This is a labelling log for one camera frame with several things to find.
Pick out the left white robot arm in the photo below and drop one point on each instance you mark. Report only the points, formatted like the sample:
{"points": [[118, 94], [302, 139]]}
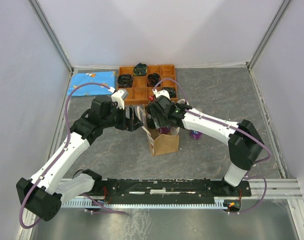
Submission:
{"points": [[43, 194]]}

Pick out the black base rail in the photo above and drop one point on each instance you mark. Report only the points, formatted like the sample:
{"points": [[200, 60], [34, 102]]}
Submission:
{"points": [[164, 191]]}

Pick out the rolled dark belt left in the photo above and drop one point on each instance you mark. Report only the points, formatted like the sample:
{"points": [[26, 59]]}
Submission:
{"points": [[125, 80]]}

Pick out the burlap canvas watermelon bag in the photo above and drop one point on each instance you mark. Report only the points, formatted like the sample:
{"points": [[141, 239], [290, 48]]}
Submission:
{"points": [[159, 144]]}

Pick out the wooden compartment tray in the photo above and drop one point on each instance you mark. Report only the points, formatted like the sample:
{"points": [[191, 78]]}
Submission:
{"points": [[139, 92]]}

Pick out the rolled dark belt top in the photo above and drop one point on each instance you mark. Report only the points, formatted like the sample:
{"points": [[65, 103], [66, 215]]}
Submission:
{"points": [[140, 70]]}

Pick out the purple fanta can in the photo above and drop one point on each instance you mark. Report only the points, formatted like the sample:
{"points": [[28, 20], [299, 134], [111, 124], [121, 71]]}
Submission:
{"points": [[196, 135], [164, 130]]}

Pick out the white slotted cable duct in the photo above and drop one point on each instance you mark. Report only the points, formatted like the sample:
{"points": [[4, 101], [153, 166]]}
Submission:
{"points": [[86, 203]]}

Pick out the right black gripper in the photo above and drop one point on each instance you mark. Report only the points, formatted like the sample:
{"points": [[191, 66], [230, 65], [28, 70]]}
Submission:
{"points": [[156, 118]]}

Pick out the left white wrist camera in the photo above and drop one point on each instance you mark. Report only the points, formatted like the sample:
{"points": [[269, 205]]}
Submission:
{"points": [[119, 97]]}

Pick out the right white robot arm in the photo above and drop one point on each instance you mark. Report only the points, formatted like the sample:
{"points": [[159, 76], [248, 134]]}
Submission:
{"points": [[242, 139]]}

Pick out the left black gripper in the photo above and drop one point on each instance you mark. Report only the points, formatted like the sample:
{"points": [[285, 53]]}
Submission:
{"points": [[136, 124]]}

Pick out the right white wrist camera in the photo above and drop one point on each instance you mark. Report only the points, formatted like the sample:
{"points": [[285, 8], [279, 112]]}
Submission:
{"points": [[161, 93]]}

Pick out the rolled dark belt centre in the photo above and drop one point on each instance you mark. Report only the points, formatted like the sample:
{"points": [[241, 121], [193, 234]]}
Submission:
{"points": [[153, 79]]}

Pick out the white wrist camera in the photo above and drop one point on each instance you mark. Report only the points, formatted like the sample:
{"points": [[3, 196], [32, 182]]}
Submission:
{"points": [[161, 93], [119, 97]]}

